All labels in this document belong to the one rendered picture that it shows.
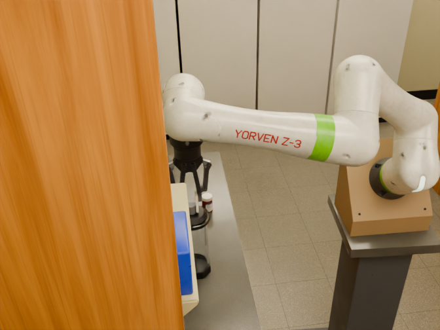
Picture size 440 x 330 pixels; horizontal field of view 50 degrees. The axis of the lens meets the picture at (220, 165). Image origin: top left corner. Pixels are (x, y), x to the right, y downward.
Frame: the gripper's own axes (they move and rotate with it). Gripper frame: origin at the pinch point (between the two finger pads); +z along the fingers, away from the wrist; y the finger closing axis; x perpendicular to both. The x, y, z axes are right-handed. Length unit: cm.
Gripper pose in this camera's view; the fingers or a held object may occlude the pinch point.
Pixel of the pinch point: (190, 201)
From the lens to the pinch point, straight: 142.0
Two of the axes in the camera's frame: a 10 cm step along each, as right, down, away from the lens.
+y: -9.9, 0.8, -0.8
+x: 1.2, 5.4, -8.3
